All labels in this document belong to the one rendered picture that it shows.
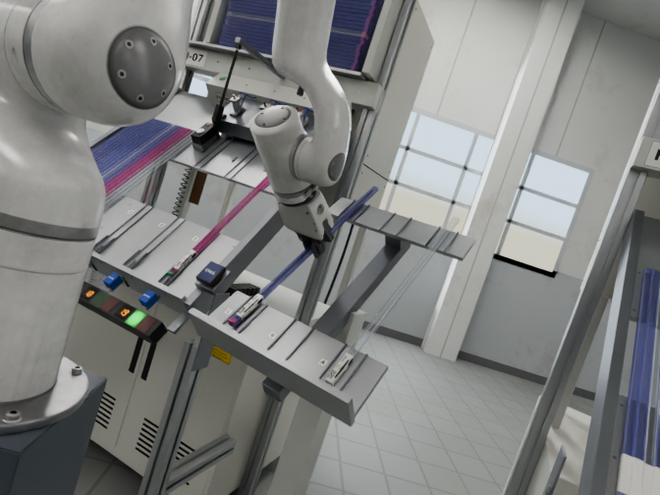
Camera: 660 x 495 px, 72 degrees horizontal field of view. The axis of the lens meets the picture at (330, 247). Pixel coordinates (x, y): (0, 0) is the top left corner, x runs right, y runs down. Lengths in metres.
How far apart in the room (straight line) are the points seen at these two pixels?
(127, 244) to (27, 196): 0.70
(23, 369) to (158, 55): 0.34
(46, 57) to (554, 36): 4.55
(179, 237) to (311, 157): 0.52
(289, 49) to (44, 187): 0.42
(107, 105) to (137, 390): 1.19
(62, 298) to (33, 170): 0.13
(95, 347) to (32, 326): 1.13
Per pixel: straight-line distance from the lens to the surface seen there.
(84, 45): 0.46
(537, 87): 4.65
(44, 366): 0.58
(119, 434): 1.66
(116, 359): 1.61
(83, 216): 0.52
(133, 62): 0.46
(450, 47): 4.67
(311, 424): 1.01
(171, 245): 1.14
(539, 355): 5.03
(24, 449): 0.54
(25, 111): 0.58
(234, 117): 1.42
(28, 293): 0.53
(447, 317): 4.39
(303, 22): 0.77
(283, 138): 0.75
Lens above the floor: 1.00
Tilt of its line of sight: 5 degrees down
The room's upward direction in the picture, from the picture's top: 18 degrees clockwise
